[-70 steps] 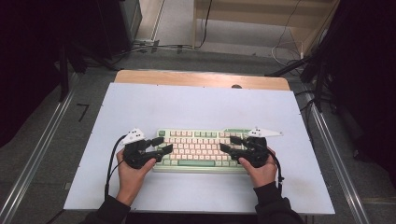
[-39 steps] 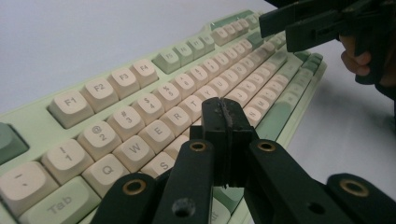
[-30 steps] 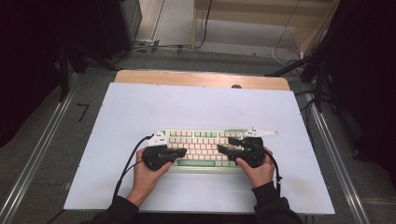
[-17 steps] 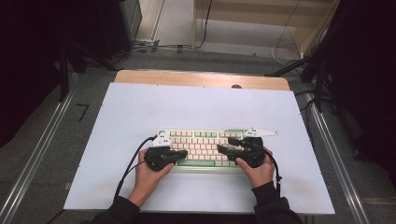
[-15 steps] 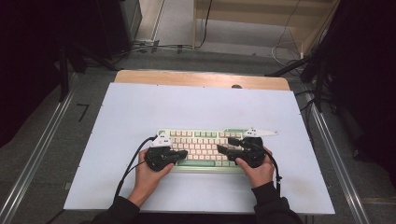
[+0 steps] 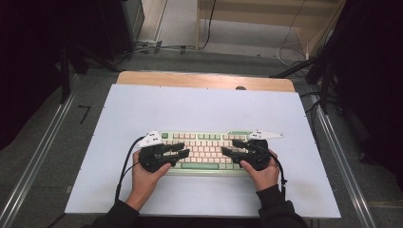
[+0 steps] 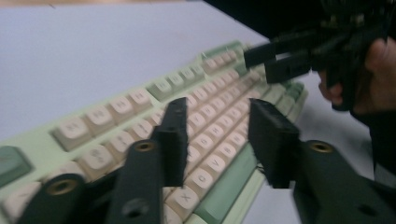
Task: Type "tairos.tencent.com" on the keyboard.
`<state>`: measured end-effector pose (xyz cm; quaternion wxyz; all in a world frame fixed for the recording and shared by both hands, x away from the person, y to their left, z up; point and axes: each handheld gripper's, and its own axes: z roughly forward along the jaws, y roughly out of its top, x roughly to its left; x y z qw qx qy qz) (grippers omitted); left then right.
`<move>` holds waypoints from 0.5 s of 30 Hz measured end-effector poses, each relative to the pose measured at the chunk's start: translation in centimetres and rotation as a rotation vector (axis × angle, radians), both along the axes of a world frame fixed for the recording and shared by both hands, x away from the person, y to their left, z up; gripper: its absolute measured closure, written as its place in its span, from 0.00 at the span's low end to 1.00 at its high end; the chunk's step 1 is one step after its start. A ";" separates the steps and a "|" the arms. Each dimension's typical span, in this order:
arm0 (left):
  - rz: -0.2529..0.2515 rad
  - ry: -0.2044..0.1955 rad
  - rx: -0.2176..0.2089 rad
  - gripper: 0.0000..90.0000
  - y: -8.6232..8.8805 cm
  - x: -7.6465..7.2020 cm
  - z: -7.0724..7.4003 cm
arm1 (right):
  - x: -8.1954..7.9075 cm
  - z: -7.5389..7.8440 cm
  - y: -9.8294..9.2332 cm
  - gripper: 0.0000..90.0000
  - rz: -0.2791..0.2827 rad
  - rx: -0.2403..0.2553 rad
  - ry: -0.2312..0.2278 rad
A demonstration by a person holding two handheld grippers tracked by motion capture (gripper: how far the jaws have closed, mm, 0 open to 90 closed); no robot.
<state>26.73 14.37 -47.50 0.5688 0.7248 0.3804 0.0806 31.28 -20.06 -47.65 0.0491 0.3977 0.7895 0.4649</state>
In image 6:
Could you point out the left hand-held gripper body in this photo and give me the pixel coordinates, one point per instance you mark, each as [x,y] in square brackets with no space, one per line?
[153,158]

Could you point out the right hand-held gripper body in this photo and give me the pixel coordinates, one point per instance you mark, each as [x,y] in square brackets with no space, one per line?
[258,156]

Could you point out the green and cream keyboard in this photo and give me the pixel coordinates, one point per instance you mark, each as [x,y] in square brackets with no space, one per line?
[206,152]

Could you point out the person's right hand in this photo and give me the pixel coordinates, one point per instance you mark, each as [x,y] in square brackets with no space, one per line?
[266,179]

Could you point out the person's left hand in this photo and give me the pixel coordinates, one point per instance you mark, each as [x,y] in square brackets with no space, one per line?
[144,180]

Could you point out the black metal stand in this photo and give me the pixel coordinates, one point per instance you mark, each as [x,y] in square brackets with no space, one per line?
[65,79]

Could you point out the black cabinet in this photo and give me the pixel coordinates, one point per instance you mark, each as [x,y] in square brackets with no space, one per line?
[123,25]

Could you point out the light wooden shelf unit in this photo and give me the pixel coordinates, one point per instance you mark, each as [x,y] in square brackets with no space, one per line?
[253,9]

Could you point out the aluminium floor rail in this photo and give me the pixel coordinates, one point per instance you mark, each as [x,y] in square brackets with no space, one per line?
[345,164]
[38,152]

